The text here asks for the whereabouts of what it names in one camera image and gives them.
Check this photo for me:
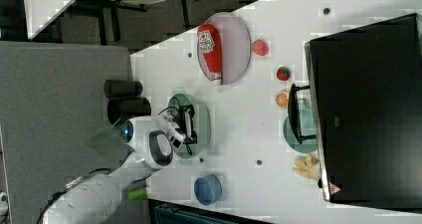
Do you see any red ketchup bottle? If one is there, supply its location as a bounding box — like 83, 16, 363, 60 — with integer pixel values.
197, 23, 222, 86

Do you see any large black cylinder holder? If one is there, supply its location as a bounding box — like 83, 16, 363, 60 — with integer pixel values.
106, 97, 151, 124

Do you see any green oval strainer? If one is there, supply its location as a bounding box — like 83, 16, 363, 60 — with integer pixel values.
167, 93, 211, 159

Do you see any red toy strawberry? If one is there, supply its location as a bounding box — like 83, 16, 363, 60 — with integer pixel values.
277, 67, 291, 82

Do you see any small black cylinder holder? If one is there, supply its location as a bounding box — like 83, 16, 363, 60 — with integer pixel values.
104, 80, 143, 99

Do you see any toy peeled banana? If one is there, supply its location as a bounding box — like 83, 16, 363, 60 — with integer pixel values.
292, 153, 320, 181

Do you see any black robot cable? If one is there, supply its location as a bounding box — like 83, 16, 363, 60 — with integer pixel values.
157, 96, 195, 157

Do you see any grey round plate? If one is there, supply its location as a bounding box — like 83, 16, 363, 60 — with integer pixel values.
197, 13, 251, 86

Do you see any green mug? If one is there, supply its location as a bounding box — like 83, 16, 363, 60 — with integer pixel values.
283, 98, 318, 154

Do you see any green marker object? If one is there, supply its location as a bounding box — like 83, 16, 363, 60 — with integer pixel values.
127, 188, 147, 200

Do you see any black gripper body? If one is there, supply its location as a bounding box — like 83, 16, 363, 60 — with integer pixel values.
174, 105, 197, 144

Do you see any toy orange half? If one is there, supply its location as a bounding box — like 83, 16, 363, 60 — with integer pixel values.
276, 91, 289, 109

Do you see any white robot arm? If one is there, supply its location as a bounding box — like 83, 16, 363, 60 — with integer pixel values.
37, 105, 195, 224

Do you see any pink toy strawberry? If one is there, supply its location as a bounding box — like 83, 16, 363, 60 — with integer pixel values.
252, 39, 269, 56

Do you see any blue cup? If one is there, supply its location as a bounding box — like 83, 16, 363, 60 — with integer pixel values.
193, 174, 222, 206

